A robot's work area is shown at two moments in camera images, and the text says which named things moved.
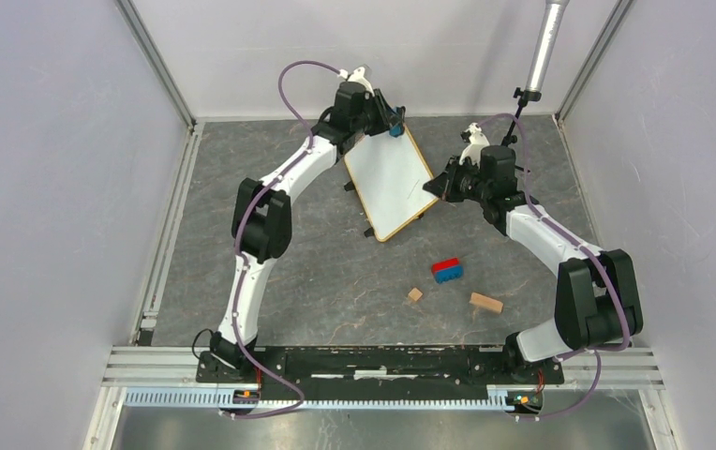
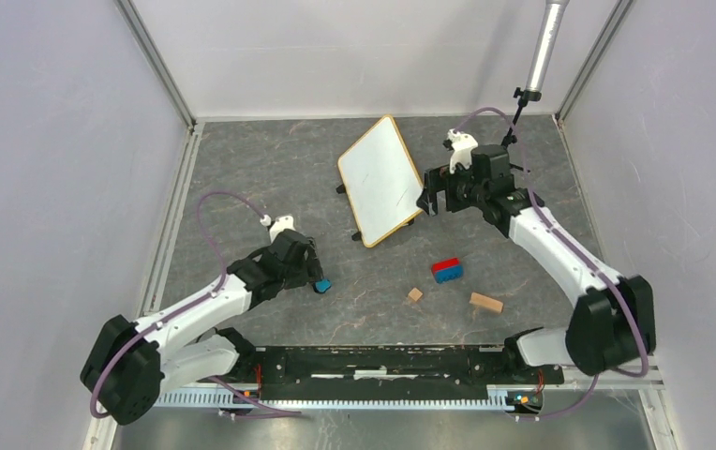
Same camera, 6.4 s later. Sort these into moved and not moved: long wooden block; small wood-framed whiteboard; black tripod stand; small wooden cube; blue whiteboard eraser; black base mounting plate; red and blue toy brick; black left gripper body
Moved: black left gripper body; small wood-framed whiteboard; blue whiteboard eraser
Not moved: long wooden block; black tripod stand; black base mounting plate; small wooden cube; red and blue toy brick
